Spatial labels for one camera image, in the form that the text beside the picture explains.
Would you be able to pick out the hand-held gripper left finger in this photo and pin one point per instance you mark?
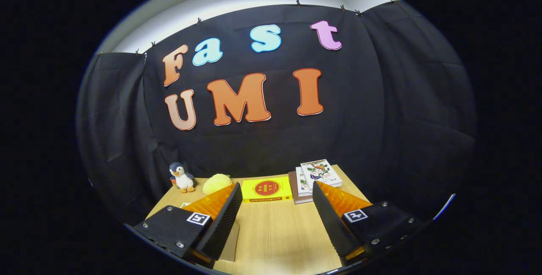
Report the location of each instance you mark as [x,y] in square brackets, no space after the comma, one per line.
[220,228]

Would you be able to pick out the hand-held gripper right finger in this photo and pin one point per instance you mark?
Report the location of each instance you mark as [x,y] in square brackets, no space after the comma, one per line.
[332,224]

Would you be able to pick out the beige fabric storage box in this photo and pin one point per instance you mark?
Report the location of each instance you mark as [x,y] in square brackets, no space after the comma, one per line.
[230,241]

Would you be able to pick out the yellow round plush toy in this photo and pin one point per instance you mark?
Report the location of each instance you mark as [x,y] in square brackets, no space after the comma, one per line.
[217,183]

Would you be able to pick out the white illustrated cover book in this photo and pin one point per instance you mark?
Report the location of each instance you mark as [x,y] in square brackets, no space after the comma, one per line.
[322,171]

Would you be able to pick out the yellow book with red circle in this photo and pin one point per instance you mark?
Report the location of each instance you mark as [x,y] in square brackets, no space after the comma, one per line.
[266,189]

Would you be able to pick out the penguin plush toy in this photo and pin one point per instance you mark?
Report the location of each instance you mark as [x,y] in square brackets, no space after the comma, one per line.
[183,179]

